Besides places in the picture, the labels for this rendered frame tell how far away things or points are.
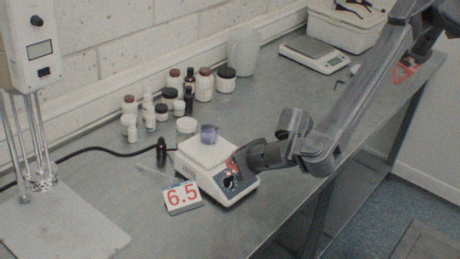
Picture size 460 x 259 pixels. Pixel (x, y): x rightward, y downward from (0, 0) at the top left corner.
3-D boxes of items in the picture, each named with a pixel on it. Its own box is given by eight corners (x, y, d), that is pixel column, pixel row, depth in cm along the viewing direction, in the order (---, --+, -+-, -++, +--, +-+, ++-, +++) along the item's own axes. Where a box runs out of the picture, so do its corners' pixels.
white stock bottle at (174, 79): (164, 93, 151) (164, 67, 145) (179, 91, 153) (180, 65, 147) (168, 101, 147) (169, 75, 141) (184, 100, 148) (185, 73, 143)
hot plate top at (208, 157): (240, 151, 116) (240, 148, 115) (208, 170, 108) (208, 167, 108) (208, 130, 122) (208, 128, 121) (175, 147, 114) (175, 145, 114)
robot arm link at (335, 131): (423, -4, 90) (425, 34, 98) (397, -8, 93) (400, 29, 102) (317, 161, 78) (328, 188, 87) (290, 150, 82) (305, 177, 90)
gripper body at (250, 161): (228, 155, 92) (251, 150, 87) (259, 137, 99) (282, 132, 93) (239, 183, 93) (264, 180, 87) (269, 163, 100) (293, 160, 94)
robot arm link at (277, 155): (281, 157, 83) (300, 171, 86) (290, 126, 86) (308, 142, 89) (256, 161, 89) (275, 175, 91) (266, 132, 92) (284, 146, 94)
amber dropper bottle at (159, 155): (168, 156, 124) (169, 136, 119) (161, 161, 121) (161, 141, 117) (160, 152, 125) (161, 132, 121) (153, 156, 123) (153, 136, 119)
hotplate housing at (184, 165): (259, 187, 117) (264, 164, 112) (226, 211, 108) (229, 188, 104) (201, 147, 128) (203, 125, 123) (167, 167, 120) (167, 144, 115)
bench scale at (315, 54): (326, 77, 173) (329, 65, 170) (275, 53, 186) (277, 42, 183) (351, 64, 184) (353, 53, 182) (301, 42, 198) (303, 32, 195)
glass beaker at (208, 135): (210, 134, 120) (213, 108, 115) (222, 144, 116) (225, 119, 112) (192, 140, 117) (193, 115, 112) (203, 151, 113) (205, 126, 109)
